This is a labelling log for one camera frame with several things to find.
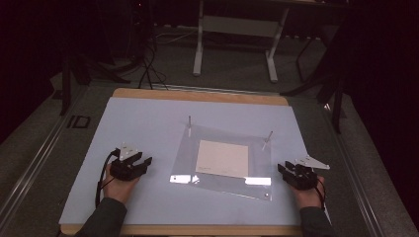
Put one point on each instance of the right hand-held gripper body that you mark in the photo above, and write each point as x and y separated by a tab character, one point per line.
304	176

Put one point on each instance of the person's right hand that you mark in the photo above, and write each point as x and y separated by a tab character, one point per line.
308	197

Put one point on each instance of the person's left hand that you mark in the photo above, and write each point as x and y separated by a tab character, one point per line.
118	189

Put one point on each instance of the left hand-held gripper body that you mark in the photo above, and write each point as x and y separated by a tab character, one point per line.
123	169

